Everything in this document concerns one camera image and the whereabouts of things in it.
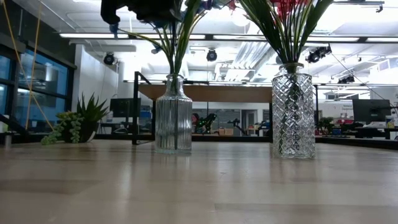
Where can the wooden shelf black metal legs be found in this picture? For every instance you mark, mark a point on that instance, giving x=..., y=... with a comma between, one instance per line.
x=217, y=93

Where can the black ceiling spotlight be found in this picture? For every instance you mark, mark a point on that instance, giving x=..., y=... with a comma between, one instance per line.
x=211, y=56
x=314, y=56
x=346, y=79
x=109, y=59

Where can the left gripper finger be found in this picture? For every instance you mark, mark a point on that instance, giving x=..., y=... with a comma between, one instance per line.
x=161, y=11

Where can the linear ceiling light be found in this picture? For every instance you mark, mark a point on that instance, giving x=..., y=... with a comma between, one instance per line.
x=149, y=36
x=230, y=37
x=335, y=39
x=382, y=40
x=93, y=35

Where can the brown cardboard box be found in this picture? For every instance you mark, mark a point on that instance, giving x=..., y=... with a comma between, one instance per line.
x=227, y=131

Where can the black ceiling track light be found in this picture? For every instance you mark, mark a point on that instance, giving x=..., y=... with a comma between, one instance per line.
x=357, y=2

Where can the diamond-cut glass vase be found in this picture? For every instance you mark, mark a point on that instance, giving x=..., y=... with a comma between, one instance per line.
x=293, y=124

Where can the background black robot arm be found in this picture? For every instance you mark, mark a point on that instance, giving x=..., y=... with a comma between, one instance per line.
x=206, y=123

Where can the background green plant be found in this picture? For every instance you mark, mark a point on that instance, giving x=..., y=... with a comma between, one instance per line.
x=326, y=124

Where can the black computer monitor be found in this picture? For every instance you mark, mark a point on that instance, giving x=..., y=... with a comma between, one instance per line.
x=371, y=110
x=122, y=107

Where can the ribbed glass bottle vase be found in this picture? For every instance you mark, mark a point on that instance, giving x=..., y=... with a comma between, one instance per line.
x=172, y=124

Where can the potted artificial succulent plant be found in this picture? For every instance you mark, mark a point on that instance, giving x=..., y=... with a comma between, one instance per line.
x=90, y=115

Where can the red artificial flower bunch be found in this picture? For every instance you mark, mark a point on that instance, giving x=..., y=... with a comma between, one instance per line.
x=289, y=9

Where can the dark framed window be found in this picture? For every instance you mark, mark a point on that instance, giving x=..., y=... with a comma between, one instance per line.
x=46, y=77

